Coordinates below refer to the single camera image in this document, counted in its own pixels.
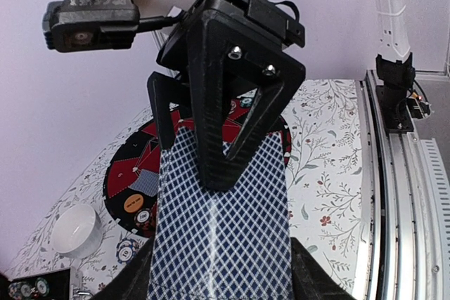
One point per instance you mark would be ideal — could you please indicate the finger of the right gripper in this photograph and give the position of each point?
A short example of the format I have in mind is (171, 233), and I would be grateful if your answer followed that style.
(162, 91)

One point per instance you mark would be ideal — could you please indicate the white ceramic bowl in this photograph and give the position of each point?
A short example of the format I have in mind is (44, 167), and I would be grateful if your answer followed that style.
(78, 233)

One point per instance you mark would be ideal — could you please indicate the green twenty poker chip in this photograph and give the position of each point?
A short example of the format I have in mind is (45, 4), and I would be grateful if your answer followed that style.
(41, 286)

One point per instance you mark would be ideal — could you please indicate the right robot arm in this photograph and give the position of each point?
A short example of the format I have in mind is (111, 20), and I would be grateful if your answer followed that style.
(394, 62)

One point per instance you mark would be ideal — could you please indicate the orange big blind button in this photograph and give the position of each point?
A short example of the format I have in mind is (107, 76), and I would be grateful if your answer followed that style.
(133, 203)

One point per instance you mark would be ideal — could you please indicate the short poker chip row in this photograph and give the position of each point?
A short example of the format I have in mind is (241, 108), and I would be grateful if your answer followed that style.
(20, 290)

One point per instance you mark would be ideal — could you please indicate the blue card deck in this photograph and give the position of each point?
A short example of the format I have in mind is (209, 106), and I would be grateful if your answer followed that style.
(222, 245)

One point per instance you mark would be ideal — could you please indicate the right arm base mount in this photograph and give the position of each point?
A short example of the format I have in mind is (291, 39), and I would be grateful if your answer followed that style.
(398, 113)

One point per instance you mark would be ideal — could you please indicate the red chip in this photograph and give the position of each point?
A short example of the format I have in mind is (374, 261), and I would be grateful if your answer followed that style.
(143, 216)

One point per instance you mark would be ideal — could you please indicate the dealt cards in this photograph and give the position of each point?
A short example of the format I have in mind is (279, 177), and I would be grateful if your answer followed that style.
(147, 183)

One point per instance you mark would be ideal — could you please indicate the round red black poker mat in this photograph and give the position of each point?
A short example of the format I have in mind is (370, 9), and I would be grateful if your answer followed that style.
(131, 183)

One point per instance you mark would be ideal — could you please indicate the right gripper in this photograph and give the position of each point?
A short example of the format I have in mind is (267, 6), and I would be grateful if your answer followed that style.
(240, 80)

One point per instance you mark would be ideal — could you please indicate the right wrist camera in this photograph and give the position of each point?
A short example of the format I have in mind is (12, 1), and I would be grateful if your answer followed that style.
(89, 25)

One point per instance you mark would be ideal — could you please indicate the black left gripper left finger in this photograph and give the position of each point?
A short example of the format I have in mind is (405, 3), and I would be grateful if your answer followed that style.
(133, 281)

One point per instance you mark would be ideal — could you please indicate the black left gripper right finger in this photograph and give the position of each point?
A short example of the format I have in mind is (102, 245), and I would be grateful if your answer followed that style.
(309, 280)

